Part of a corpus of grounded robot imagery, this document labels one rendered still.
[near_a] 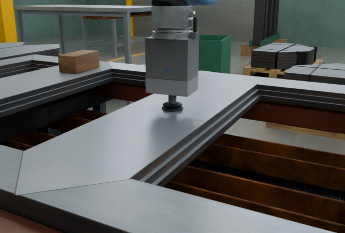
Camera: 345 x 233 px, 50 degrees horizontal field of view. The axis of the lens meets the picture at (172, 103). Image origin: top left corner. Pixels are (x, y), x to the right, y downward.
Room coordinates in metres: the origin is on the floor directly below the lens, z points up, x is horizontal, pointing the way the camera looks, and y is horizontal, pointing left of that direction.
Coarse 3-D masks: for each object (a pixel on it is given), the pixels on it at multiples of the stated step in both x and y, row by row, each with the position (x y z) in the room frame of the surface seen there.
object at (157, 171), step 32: (32, 64) 1.26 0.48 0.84; (32, 96) 0.83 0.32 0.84; (64, 96) 0.91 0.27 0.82; (256, 96) 0.87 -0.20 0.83; (288, 96) 0.86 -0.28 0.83; (320, 96) 0.83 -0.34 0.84; (224, 128) 0.66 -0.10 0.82; (0, 160) 0.46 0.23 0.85; (160, 160) 0.47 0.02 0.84; (192, 160) 0.53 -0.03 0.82; (0, 192) 0.38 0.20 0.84; (64, 224) 0.34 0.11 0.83; (96, 224) 0.32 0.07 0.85
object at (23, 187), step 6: (18, 180) 0.40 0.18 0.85; (24, 180) 0.40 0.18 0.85; (18, 186) 0.39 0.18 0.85; (24, 186) 0.39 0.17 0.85; (30, 186) 0.39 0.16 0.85; (36, 186) 0.39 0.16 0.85; (42, 186) 0.39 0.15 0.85; (18, 192) 0.37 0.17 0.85; (24, 192) 0.37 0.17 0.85; (30, 192) 0.37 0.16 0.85
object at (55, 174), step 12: (24, 156) 0.47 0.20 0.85; (36, 156) 0.47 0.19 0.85; (24, 168) 0.43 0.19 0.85; (36, 168) 0.43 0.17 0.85; (48, 168) 0.43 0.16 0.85; (60, 168) 0.43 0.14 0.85; (72, 168) 0.43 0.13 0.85; (84, 168) 0.43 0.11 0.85; (36, 180) 0.40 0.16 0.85; (48, 180) 0.40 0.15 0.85; (60, 180) 0.40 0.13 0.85; (72, 180) 0.40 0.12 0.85; (84, 180) 0.40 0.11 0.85; (96, 180) 0.40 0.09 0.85; (108, 180) 0.40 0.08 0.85; (120, 180) 0.40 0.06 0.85
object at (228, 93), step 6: (198, 90) 0.84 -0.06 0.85; (204, 90) 0.84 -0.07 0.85; (210, 90) 0.84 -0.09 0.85; (216, 90) 0.84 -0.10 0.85; (222, 90) 0.84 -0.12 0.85; (228, 90) 0.84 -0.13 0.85; (234, 90) 0.84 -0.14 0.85; (240, 90) 0.84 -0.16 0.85; (216, 96) 0.78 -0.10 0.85; (222, 96) 0.78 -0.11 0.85; (228, 96) 0.78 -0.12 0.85; (234, 96) 0.78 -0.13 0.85; (240, 96) 0.79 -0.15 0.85
